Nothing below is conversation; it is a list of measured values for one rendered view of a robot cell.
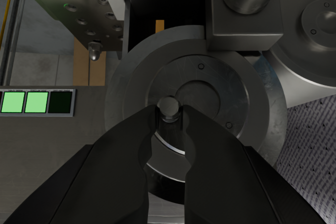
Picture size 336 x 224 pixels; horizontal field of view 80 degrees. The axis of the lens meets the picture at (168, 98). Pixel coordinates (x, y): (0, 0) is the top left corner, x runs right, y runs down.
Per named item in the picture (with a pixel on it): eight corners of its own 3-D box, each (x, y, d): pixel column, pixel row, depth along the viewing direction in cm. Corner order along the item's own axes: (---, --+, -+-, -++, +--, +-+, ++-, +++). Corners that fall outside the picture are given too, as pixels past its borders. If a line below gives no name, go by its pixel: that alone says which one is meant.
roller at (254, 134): (263, 37, 17) (277, 185, 14) (209, 99, 42) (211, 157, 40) (125, 38, 17) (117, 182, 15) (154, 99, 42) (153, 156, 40)
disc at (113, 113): (277, 23, 18) (299, 208, 15) (275, 26, 18) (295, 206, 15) (109, 25, 18) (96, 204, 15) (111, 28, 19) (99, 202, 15)
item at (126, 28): (136, -103, 22) (127, 57, 18) (155, 22, 45) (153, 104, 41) (131, -103, 22) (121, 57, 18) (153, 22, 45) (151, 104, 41)
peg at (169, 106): (169, 123, 11) (151, 107, 12) (170, 127, 14) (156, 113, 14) (186, 105, 12) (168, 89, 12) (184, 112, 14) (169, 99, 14)
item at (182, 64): (270, 131, 14) (168, 174, 13) (258, 132, 16) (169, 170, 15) (222, 38, 15) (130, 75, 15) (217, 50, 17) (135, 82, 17)
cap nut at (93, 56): (99, 41, 52) (98, 58, 51) (104, 48, 55) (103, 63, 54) (85, 41, 52) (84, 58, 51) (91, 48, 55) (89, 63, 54)
